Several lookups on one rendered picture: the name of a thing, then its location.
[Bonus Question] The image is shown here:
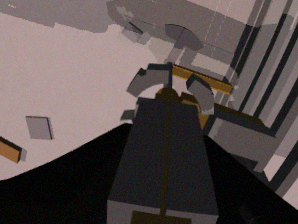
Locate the tan rectangular block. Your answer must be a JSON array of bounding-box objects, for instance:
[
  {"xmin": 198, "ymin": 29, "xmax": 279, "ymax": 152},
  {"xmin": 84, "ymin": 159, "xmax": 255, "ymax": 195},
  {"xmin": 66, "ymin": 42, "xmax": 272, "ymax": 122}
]
[{"xmin": 0, "ymin": 136, "xmax": 23, "ymax": 164}]

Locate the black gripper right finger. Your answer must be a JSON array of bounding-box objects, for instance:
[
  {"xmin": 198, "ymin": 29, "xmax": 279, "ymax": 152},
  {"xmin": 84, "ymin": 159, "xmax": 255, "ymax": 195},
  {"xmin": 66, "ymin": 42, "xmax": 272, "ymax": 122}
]
[{"xmin": 204, "ymin": 135, "xmax": 298, "ymax": 224}]

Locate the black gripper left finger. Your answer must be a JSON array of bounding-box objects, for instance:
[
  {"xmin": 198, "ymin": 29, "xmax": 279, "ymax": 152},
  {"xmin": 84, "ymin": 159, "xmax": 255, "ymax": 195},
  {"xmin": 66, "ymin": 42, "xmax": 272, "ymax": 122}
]
[{"xmin": 0, "ymin": 123, "xmax": 133, "ymax": 224}]

